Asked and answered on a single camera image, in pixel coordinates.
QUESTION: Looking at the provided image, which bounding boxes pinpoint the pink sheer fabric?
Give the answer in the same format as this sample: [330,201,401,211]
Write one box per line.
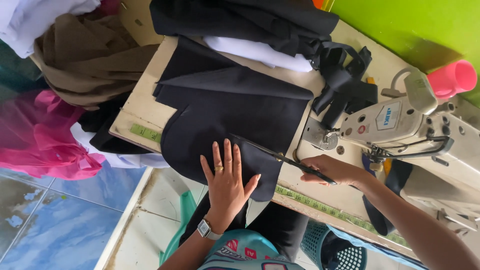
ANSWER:
[0,89,107,181]

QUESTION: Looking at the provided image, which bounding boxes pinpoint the white industrial sewing machine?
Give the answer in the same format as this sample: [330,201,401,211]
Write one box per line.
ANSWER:
[300,67,480,233]

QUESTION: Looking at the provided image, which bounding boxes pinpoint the white cloth under black fabric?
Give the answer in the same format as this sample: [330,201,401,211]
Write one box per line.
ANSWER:
[70,122,170,169]

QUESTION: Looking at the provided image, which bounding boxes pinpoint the green plastic chair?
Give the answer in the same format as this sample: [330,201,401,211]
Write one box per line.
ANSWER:
[159,190,211,267]

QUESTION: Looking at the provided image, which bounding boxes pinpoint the black hanging fabric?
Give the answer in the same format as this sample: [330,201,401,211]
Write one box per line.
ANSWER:
[77,92,152,155]

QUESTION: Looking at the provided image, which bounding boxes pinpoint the person's teal printed shirt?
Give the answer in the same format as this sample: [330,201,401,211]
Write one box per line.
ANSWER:
[197,229,306,270]

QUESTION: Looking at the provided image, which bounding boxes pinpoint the brown cardboard piece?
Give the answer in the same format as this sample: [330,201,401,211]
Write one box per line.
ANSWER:
[119,0,166,47]

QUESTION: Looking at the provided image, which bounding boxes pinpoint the green measuring tape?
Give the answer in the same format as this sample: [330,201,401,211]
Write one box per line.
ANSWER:
[129,123,411,249]

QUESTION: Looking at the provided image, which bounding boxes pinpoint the person's left hand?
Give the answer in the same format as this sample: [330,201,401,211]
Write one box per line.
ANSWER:
[200,138,262,234]

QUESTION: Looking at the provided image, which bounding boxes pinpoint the pink thread cone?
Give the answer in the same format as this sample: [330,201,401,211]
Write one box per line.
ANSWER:
[426,59,478,100]

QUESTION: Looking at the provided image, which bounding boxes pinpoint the black fabric pile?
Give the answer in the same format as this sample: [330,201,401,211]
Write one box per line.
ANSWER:
[149,0,340,61]

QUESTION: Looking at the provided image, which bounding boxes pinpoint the pale white fabric heap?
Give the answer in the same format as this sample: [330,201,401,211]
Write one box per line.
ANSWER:
[0,0,102,59]

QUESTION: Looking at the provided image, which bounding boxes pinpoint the black fabric strips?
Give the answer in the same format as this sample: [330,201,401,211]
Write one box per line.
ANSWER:
[310,40,379,130]

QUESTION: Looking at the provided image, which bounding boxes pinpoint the silver wristwatch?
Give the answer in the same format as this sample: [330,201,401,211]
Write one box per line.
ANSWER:
[197,217,224,241]

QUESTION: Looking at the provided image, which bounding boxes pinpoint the dark navy fabric piece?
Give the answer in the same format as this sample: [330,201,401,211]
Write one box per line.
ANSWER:
[152,35,315,203]

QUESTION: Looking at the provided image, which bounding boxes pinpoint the folded white fabric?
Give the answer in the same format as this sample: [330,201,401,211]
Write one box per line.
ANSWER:
[202,35,313,73]

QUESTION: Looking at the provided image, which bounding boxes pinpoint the person's right hand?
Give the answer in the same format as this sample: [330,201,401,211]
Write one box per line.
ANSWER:
[299,154,371,187]

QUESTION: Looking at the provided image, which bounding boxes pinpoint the teal plastic basket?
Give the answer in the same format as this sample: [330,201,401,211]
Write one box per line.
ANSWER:
[300,220,368,270]

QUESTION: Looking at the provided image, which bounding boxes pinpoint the person's black trousers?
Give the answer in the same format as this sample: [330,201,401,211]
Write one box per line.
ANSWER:
[179,191,310,263]

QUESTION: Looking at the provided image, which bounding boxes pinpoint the black tailor scissors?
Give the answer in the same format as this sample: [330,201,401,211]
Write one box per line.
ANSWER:
[229,133,338,186]

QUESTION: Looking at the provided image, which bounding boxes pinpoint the navy fabric under machine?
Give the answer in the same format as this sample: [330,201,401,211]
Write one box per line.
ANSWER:
[361,153,414,237]

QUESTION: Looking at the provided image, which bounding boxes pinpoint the brown fabric heap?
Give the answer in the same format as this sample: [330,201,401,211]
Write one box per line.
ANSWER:
[33,13,161,111]

